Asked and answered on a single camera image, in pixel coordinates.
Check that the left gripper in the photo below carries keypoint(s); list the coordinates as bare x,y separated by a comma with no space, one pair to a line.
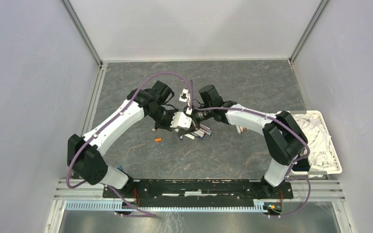
166,125

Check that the blue capped marker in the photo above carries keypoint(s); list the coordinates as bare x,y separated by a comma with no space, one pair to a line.
198,133

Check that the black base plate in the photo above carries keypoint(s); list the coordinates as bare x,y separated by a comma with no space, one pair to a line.
196,193

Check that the slotted cable duct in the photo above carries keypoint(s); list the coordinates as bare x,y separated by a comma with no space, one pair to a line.
118,206

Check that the red capped marker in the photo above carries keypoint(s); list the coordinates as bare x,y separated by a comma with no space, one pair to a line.
205,129

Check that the light blue capped pen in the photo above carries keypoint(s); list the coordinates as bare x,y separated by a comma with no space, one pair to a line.
238,129

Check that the dark purple pen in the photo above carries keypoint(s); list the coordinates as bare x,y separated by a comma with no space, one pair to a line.
190,136

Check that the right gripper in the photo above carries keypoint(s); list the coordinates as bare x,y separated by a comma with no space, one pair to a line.
196,122

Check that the white cloth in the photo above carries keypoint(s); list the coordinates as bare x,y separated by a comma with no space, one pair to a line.
322,153

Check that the white plastic basket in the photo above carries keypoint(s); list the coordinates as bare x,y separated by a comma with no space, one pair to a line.
305,171

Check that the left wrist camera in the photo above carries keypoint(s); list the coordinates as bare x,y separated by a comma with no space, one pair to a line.
181,119

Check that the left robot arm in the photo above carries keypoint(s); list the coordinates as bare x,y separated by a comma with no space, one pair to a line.
85,153

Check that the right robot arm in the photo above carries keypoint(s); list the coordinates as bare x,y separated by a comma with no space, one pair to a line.
283,136

